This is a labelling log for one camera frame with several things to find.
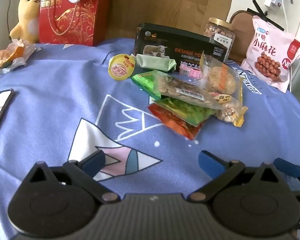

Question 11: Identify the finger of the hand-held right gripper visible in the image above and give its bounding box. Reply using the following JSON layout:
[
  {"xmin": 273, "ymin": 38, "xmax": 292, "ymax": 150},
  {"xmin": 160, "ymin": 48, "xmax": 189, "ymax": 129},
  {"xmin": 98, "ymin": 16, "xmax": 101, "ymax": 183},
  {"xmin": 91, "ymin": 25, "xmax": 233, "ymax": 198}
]
[{"xmin": 274, "ymin": 158, "xmax": 300, "ymax": 180}]

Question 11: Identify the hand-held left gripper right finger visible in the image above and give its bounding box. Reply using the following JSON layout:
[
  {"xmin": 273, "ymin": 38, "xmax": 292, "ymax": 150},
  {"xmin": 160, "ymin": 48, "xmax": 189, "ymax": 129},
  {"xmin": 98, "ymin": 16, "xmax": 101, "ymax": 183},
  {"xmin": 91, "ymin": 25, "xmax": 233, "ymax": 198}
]
[{"xmin": 187, "ymin": 151, "xmax": 291, "ymax": 203}]

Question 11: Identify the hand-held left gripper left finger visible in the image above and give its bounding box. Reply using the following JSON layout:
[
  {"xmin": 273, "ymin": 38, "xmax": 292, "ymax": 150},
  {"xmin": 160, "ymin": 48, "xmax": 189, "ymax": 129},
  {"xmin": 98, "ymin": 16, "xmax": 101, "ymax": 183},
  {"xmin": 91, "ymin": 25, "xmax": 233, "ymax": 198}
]
[{"xmin": 22, "ymin": 150, "xmax": 120, "ymax": 203}]

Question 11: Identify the red orange snack packet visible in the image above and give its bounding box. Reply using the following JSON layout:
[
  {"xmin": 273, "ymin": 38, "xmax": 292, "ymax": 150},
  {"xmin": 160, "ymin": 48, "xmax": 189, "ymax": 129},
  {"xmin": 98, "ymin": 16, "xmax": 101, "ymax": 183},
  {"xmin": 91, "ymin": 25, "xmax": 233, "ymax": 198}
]
[{"xmin": 147, "ymin": 104, "xmax": 208, "ymax": 140}]

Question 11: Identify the yellow edged peanut packet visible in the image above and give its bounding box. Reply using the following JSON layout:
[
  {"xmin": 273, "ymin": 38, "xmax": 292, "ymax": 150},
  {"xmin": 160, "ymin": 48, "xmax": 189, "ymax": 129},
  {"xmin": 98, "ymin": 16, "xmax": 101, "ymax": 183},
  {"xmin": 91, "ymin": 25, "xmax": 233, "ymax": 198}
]
[{"xmin": 210, "ymin": 92, "xmax": 248, "ymax": 127}]

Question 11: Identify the leafy print green snack packet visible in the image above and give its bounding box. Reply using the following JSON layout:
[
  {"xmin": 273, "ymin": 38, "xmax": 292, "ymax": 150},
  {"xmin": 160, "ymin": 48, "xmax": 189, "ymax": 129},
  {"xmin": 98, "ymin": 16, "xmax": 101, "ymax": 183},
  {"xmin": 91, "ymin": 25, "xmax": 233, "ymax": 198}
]
[{"xmin": 154, "ymin": 96, "xmax": 214, "ymax": 127}]

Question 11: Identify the clear packet of dried mushrooms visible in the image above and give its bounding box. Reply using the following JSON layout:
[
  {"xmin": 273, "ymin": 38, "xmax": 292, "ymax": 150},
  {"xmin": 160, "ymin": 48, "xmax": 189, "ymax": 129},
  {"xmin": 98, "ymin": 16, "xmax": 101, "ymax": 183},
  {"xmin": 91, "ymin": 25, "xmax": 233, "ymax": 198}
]
[{"xmin": 152, "ymin": 70, "xmax": 223, "ymax": 110}]

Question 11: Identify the clear packet of round cookies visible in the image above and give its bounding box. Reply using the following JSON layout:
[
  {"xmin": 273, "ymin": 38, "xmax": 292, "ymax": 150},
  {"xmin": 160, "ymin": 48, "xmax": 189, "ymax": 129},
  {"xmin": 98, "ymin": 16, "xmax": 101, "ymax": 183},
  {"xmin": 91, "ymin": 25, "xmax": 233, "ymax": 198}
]
[{"xmin": 199, "ymin": 51, "xmax": 244, "ymax": 103}]

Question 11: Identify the small pink candy packet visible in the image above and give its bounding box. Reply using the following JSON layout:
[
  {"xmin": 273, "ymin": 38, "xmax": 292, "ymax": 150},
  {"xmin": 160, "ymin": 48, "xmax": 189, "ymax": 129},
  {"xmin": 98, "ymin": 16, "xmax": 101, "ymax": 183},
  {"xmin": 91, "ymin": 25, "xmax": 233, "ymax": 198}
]
[{"xmin": 179, "ymin": 64, "xmax": 203, "ymax": 80}]

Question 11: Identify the bright green snack packet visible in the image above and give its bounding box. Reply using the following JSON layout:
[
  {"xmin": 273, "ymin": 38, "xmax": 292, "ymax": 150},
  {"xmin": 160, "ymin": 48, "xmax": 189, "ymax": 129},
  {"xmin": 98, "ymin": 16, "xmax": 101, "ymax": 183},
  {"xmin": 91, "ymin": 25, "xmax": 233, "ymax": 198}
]
[{"xmin": 132, "ymin": 71, "xmax": 163, "ymax": 99}]

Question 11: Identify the yellow jelly cup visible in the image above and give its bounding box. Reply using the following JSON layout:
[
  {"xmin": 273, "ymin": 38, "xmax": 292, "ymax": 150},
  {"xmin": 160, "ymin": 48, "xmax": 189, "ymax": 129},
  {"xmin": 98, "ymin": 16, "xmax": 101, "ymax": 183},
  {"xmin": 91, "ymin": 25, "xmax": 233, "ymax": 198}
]
[{"xmin": 107, "ymin": 54, "xmax": 136, "ymax": 81}]

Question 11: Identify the pale green snack packet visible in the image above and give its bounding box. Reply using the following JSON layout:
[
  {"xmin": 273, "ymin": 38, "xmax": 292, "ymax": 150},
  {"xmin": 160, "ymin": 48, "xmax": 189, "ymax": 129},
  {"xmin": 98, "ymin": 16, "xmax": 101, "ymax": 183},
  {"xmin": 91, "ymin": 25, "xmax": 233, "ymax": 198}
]
[{"xmin": 136, "ymin": 54, "xmax": 177, "ymax": 72}]

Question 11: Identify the black box with sheep print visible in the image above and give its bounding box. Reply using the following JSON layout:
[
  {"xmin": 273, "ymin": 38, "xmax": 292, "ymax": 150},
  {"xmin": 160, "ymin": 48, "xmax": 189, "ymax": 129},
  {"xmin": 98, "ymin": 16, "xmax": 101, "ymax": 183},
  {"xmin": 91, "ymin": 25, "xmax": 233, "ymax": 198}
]
[{"xmin": 134, "ymin": 23, "xmax": 232, "ymax": 66}]

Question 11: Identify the blue printed blanket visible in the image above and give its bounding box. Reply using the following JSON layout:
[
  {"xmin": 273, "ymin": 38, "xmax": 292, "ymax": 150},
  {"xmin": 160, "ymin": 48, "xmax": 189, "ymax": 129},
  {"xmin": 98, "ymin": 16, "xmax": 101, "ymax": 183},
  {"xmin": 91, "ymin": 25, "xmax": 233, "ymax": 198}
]
[{"xmin": 0, "ymin": 38, "xmax": 300, "ymax": 240}]

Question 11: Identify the large pink snack bag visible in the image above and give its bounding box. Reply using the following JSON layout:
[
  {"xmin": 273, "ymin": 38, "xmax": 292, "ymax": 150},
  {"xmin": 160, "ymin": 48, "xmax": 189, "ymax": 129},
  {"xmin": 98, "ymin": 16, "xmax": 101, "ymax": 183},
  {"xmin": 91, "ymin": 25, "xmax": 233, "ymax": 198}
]
[{"xmin": 240, "ymin": 15, "xmax": 300, "ymax": 93}]

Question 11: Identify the clear nut jar gold lid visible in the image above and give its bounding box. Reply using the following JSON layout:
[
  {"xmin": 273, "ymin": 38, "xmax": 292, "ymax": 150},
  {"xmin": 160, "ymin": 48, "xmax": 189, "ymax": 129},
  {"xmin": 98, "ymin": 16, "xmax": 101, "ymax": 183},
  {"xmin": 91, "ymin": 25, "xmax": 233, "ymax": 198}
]
[{"xmin": 203, "ymin": 17, "xmax": 236, "ymax": 55}]

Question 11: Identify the brown chair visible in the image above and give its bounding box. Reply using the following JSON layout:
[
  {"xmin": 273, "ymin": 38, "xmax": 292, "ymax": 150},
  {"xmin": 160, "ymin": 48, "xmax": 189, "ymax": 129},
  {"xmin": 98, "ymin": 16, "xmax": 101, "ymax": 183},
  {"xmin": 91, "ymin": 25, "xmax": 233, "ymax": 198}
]
[{"xmin": 229, "ymin": 10, "xmax": 259, "ymax": 64}]

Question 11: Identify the red gift bag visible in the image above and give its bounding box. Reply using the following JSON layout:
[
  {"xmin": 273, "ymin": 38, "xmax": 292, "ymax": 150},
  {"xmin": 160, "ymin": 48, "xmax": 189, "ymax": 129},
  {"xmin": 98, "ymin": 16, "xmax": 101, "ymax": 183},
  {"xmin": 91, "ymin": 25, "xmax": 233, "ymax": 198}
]
[{"xmin": 39, "ymin": 0, "xmax": 112, "ymax": 47}]

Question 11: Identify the yellow plush duck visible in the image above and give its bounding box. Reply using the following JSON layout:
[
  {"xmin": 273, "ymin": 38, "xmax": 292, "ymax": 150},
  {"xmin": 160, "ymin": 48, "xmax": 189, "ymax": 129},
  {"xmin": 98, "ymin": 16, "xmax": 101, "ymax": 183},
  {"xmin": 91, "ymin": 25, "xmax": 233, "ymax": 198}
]
[{"xmin": 9, "ymin": 0, "xmax": 42, "ymax": 44}]

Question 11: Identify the wooden headboard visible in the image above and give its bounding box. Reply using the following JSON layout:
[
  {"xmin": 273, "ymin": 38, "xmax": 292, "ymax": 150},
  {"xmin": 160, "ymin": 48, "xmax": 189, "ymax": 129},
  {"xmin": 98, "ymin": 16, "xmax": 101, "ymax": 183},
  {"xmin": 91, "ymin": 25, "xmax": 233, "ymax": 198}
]
[{"xmin": 35, "ymin": 0, "xmax": 238, "ymax": 48}]

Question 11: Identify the white cable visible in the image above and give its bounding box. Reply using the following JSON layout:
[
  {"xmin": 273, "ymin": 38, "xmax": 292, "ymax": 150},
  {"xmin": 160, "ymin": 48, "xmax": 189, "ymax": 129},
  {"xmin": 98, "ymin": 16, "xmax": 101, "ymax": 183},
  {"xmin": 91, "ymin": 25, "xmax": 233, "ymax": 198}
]
[{"xmin": 280, "ymin": 0, "xmax": 294, "ymax": 33}]

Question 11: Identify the thin black cable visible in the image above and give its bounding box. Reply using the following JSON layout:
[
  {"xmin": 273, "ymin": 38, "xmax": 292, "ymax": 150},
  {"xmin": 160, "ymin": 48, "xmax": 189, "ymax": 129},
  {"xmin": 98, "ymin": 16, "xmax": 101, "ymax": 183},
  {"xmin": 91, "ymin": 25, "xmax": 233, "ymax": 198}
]
[{"xmin": 7, "ymin": 0, "xmax": 18, "ymax": 40}]

